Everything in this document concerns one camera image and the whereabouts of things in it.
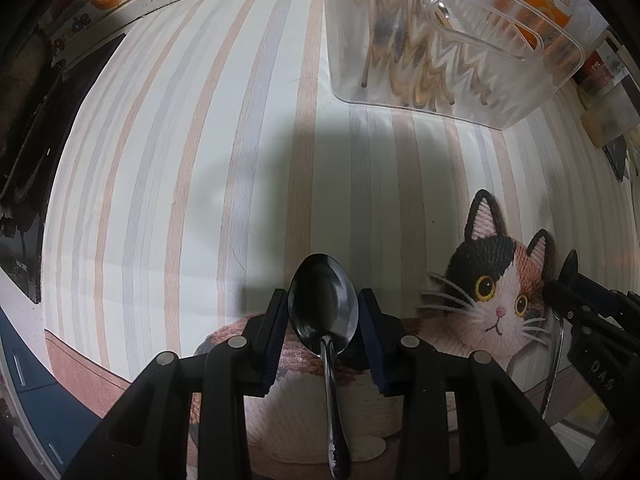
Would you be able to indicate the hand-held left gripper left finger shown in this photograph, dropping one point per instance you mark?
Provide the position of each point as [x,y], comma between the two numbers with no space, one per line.
[277,340]

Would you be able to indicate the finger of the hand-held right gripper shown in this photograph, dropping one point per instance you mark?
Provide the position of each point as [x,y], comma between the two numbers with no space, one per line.
[565,285]
[597,297]

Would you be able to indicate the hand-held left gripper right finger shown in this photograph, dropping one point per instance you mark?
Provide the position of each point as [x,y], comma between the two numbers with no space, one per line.
[370,340]

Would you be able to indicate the metal spoon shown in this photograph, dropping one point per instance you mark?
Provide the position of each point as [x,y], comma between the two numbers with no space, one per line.
[442,10]
[322,295]
[554,360]

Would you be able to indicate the group of wooden chopsticks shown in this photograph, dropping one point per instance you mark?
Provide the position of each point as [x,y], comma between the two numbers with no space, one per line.
[369,55]

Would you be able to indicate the clear plastic bin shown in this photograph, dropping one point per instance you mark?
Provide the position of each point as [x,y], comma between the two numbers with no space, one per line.
[350,35]

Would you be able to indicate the black smartphone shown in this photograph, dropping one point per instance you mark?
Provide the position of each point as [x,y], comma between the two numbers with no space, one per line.
[617,160]

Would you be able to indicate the striped cat mat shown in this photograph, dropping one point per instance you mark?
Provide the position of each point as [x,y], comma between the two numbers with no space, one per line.
[175,160]

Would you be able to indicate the blue base cabinet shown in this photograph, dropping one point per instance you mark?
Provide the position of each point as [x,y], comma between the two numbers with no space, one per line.
[30,375]

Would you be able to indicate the black gas stove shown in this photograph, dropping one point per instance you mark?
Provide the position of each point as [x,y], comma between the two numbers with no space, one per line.
[30,160]

